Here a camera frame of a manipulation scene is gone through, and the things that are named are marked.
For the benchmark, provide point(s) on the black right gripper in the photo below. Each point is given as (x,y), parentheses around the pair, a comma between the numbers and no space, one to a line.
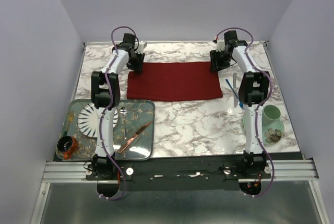
(213,57)

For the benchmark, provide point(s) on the light green plate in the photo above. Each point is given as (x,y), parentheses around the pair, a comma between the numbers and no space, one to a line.
(272,130)

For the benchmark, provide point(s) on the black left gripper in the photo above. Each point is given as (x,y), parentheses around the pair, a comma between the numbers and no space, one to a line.
(138,67)

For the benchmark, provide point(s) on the black and orange cup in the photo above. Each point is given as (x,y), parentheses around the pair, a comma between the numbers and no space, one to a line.
(67,145)

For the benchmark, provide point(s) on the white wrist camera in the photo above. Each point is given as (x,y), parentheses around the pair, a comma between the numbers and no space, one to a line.
(220,45)
(142,45)

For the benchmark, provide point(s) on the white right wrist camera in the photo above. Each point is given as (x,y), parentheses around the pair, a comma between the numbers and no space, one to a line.
(220,45)

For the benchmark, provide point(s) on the light green cup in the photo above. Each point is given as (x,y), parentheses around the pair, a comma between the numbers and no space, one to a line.
(271,114)

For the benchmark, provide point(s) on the silver table knife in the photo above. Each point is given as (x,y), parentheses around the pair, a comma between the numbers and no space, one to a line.
(235,83)

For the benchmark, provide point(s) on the aluminium frame rail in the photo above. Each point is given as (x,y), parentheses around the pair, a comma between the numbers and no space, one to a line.
(280,170)

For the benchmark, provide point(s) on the blue striped white plate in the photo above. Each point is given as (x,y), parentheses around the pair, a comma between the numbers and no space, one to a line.
(88,121)

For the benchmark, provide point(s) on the silver spoon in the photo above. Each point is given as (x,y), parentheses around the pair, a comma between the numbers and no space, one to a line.
(123,113)

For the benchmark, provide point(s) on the teal floral serving tray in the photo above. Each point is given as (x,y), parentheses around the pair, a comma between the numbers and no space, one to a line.
(139,113)

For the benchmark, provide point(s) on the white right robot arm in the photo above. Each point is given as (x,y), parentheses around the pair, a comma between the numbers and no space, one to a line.
(255,89)

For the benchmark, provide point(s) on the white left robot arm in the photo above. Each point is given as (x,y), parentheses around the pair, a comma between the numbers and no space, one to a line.
(105,95)

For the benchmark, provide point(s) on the dark red cloth napkin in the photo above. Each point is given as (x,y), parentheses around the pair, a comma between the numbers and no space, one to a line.
(169,82)

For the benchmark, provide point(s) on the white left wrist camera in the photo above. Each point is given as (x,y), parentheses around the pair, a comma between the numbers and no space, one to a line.
(142,45)

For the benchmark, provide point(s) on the gold fork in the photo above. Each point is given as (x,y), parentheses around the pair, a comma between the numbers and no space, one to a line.
(70,118)

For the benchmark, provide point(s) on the rose gold knife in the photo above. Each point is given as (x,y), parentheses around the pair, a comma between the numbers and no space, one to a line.
(135,135)

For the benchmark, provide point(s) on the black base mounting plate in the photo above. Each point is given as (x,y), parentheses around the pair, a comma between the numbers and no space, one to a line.
(215,183)

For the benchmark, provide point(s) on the blue handled fork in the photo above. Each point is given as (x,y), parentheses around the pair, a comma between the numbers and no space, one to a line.
(239,102)

